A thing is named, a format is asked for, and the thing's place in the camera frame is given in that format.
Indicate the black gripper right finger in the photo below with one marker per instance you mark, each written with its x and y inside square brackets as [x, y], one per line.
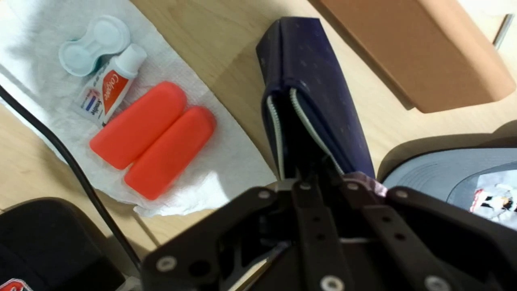
[409, 243]

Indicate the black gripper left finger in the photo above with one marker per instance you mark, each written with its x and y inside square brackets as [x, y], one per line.
[317, 243]

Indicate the dark brown bottle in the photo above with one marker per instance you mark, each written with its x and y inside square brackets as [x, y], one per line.
[324, 91]

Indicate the printed white packet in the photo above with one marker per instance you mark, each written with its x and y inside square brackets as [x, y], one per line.
[495, 199]

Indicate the red and white booklet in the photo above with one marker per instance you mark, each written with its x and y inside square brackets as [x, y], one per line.
[227, 155]

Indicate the tan wedge block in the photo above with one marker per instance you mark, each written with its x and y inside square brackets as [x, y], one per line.
[430, 49]

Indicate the small toothpaste tube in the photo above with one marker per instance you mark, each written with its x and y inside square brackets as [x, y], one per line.
[110, 89]

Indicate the black cap with red patch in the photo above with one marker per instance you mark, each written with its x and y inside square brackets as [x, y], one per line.
[49, 243]

